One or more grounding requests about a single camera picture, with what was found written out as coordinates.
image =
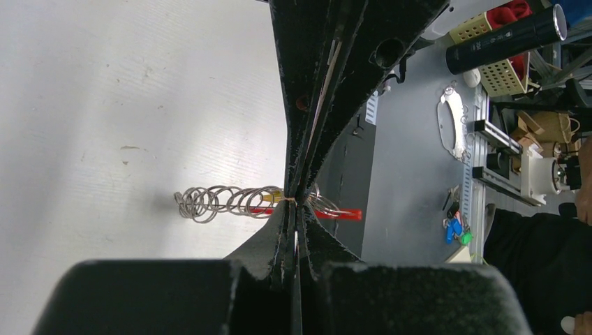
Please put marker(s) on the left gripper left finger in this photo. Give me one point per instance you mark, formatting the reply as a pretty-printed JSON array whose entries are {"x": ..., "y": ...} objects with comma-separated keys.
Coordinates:
[{"x": 162, "y": 296}]

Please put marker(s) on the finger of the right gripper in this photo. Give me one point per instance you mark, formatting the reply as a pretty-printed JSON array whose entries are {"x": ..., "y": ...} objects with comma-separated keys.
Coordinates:
[
  {"x": 371, "y": 37},
  {"x": 313, "y": 39}
]

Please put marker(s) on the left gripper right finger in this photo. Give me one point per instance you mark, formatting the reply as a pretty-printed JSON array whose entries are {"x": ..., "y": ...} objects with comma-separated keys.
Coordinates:
[{"x": 343, "y": 295}]

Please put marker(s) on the yellow key tag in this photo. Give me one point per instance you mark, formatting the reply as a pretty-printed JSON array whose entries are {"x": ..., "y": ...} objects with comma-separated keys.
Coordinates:
[{"x": 272, "y": 195}]

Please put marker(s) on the red handled keyring holder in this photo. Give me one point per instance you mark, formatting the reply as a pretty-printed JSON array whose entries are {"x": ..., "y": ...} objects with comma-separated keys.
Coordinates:
[{"x": 202, "y": 205}]

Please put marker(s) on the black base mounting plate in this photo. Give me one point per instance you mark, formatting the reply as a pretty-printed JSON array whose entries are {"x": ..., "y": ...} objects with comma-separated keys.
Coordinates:
[{"x": 345, "y": 180}]

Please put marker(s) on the bunch of coloured key tags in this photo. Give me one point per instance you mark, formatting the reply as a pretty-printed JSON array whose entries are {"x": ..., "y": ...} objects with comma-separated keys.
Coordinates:
[{"x": 455, "y": 225}]

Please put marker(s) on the beige perforated basket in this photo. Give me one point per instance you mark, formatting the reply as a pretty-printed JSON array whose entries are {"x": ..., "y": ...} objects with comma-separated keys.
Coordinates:
[{"x": 499, "y": 77}]

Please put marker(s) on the black cylinder flask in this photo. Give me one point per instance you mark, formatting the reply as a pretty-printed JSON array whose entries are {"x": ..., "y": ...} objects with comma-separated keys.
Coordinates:
[{"x": 538, "y": 30}]

